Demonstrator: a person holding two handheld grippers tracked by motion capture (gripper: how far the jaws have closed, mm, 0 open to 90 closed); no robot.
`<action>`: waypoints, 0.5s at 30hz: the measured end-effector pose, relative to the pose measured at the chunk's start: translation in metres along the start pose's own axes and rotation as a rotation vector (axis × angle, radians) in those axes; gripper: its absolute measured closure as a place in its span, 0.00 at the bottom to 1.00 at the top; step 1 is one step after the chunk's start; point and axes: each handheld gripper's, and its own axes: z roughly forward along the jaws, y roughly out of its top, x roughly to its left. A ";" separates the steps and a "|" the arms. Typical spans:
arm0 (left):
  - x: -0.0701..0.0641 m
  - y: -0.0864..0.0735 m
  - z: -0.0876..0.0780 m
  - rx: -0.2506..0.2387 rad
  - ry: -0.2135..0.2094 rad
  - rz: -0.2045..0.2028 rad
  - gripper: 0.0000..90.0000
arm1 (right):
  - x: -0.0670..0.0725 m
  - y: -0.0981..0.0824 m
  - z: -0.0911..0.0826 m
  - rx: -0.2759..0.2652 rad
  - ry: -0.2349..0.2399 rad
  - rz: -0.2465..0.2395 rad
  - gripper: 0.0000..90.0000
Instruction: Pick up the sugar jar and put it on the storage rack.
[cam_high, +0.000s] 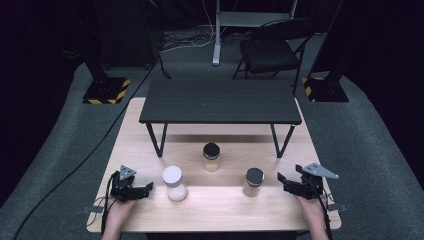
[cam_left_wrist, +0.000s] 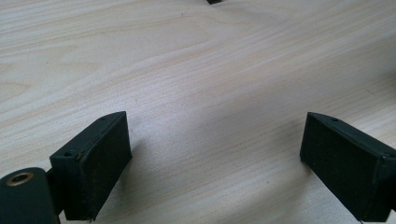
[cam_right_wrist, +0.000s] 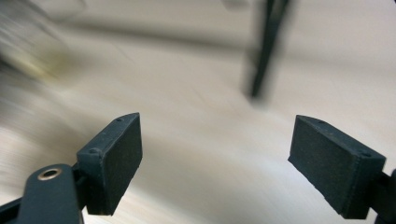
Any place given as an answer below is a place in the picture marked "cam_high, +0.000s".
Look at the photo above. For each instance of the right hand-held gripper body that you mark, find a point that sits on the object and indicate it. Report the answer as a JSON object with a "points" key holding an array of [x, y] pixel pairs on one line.
{"points": [[310, 188]]}

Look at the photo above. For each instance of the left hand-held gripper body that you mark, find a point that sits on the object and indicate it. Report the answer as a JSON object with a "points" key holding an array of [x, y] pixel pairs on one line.
{"points": [[121, 191]]}

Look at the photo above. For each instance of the white-lidded jar of white powder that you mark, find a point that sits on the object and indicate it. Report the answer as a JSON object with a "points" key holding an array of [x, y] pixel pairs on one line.
{"points": [[174, 184]]}

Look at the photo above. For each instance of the black-lidded jar of brown powder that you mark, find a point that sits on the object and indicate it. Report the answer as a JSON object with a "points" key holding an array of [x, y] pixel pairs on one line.
{"points": [[253, 182]]}

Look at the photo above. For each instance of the black-lidded jar of yellow powder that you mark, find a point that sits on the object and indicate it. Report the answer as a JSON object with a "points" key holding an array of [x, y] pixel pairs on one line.
{"points": [[211, 158]]}

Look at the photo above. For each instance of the black raised shelf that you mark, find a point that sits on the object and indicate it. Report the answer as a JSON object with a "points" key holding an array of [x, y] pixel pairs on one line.
{"points": [[220, 100]]}

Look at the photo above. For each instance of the person's left hand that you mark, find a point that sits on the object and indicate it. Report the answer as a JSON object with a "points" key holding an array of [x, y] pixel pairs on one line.
{"points": [[120, 211]]}

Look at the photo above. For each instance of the person's right hand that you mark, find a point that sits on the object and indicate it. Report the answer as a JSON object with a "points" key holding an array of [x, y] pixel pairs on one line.
{"points": [[310, 211]]}

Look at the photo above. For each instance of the black stand with striped base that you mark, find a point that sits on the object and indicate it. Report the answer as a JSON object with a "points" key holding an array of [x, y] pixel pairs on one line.
{"points": [[328, 88], [106, 90]]}

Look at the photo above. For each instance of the black folding chair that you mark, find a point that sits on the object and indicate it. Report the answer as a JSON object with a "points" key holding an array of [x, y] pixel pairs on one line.
{"points": [[270, 55]]}

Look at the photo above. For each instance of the white metal desk frame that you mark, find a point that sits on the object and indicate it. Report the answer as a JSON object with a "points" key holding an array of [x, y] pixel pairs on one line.
{"points": [[217, 40]]}

